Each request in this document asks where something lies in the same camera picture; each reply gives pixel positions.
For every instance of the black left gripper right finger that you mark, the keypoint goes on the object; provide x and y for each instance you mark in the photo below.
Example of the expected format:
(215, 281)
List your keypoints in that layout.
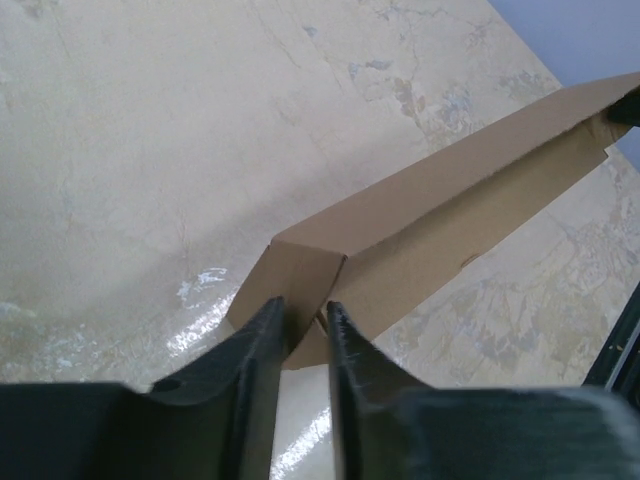
(388, 424)

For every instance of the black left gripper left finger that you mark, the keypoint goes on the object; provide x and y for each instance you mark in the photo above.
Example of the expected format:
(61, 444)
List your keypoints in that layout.
(212, 419)

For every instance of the brown cardboard box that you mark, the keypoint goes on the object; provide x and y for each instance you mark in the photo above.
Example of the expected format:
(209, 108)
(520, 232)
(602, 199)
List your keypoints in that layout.
(384, 250)

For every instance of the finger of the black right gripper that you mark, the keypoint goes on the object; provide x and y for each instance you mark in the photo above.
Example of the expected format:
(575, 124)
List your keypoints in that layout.
(626, 111)

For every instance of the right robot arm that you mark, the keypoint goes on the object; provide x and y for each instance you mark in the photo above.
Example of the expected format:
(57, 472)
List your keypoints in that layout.
(616, 368)

